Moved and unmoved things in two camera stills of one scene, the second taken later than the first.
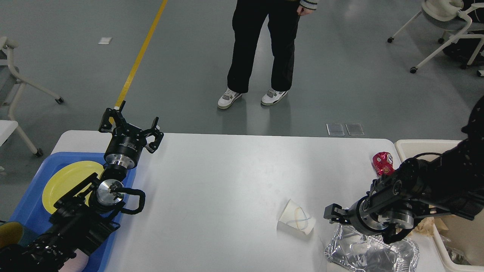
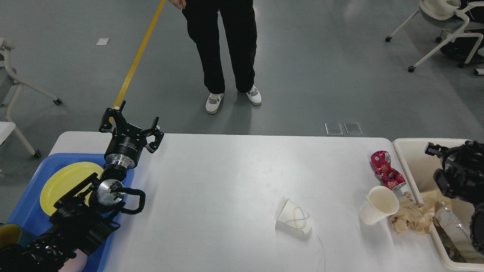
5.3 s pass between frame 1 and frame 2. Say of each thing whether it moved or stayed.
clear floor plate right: stayed
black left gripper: stayed
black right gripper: moved
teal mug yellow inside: stayed
